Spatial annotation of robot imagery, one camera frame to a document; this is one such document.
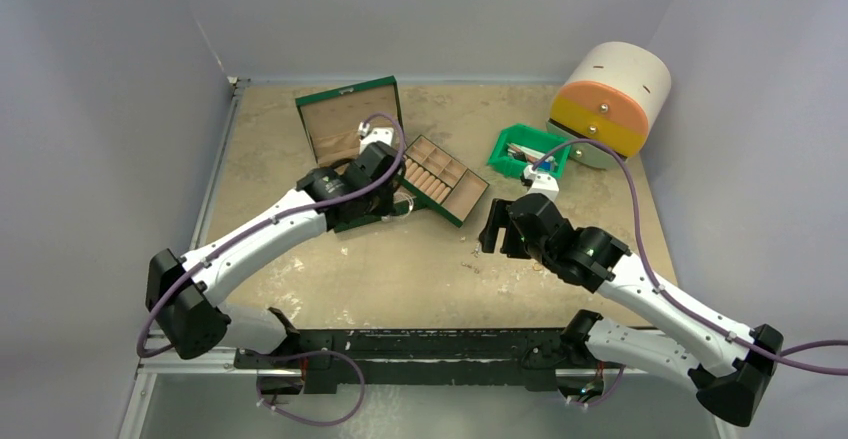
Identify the green jewelry box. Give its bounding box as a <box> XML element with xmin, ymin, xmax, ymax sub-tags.
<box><xmin>294</xmin><ymin>76</ymin><xmax>429</xmax><ymax>235</ymax></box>

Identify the round drawer cabinet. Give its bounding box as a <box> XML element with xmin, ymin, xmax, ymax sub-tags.
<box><xmin>546</xmin><ymin>41</ymin><xmax>672</xmax><ymax>161</ymax></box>

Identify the silver earring cluster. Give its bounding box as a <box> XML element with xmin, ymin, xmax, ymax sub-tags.
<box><xmin>461</xmin><ymin>237</ymin><xmax>481</xmax><ymax>256</ymax></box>

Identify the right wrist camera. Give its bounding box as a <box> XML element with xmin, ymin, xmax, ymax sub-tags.
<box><xmin>521</xmin><ymin>164</ymin><xmax>559</xmax><ymax>202</ymax></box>

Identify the green plastic bin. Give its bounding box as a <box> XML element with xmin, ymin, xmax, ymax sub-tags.
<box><xmin>487</xmin><ymin>124</ymin><xmax>565</xmax><ymax>179</ymax></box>

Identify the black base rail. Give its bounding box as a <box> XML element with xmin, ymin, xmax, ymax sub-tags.
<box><xmin>235</xmin><ymin>327</ymin><xmax>619</xmax><ymax>397</ymax></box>

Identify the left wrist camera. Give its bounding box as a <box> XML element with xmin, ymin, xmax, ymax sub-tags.
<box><xmin>358</xmin><ymin>122</ymin><xmax>396</xmax><ymax>155</ymax></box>

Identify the aluminium frame rail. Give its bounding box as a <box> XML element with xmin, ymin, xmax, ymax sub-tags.
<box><xmin>119</xmin><ymin>76</ymin><xmax>252</xmax><ymax>439</ymax></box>

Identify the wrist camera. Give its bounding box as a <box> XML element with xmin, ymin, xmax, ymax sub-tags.
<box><xmin>521</xmin><ymin>164</ymin><xmax>559</xmax><ymax>202</ymax></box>
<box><xmin>358</xmin><ymin>122</ymin><xmax>396</xmax><ymax>155</ymax></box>

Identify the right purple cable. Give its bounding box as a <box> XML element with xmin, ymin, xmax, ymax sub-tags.
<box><xmin>529</xmin><ymin>137</ymin><xmax>848</xmax><ymax>411</ymax></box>

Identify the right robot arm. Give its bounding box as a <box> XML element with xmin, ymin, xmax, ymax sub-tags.
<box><xmin>478</xmin><ymin>193</ymin><xmax>784</xmax><ymax>427</ymax></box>

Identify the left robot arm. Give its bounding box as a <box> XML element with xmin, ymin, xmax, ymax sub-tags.
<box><xmin>144</xmin><ymin>142</ymin><xmax>403</xmax><ymax>368</ymax></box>

